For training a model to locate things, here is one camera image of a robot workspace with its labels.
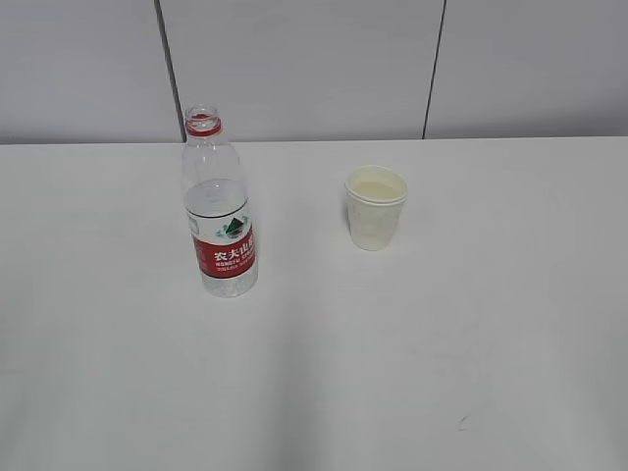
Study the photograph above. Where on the white paper cup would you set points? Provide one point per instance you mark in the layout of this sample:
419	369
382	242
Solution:
375	197

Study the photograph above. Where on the clear water bottle red label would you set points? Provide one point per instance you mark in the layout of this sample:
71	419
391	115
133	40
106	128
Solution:
216	203

